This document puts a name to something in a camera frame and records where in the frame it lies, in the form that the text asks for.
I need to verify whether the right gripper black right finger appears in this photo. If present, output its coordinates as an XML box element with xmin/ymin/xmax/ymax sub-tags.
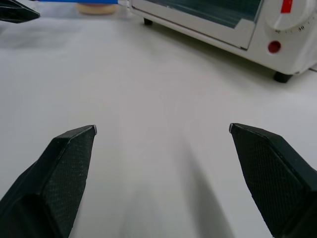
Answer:
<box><xmin>228</xmin><ymin>122</ymin><xmax>317</xmax><ymax>238</ymax></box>

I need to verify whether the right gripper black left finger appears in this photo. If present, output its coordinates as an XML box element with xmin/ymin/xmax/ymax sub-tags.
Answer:
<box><xmin>0</xmin><ymin>124</ymin><xmax>98</xmax><ymax>238</ymax></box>

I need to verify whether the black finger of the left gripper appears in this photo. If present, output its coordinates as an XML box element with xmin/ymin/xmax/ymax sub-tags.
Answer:
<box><xmin>0</xmin><ymin>0</ymin><xmax>41</xmax><ymax>24</ymax></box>

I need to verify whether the white toaster oven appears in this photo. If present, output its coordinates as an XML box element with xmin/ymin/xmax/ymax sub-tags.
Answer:
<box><xmin>129</xmin><ymin>0</ymin><xmax>317</xmax><ymax>84</ymax></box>

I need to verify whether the red indicator light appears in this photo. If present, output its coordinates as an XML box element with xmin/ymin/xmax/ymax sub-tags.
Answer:
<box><xmin>267</xmin><ymin>40</ymin><xmax>282</xmax><ymax>54</ymax></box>

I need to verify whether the glass oven door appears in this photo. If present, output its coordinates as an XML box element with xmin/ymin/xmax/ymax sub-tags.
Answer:
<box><xmin>129</xmin><ymin>0</ymin><xmax>264</xmax><ymax>51</ymax></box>

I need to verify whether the white timer knob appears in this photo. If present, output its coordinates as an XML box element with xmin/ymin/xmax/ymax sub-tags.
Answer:
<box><xmin>264</xmin><ymin>0</ymin><xmax>317</xmax><ymax>33</ymax></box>

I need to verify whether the blue plate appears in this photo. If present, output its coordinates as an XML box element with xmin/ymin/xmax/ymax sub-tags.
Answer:
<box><xmin>37</xmin><ymin>0</ymin><xmax>119</xmax><ymax>4</ymax></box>

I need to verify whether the round beige bread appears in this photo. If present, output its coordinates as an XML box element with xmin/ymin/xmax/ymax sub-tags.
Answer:
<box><xmin>75</xmin><ymin>2</ymin><xmax>116</xmax><ymax>15</ymax></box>

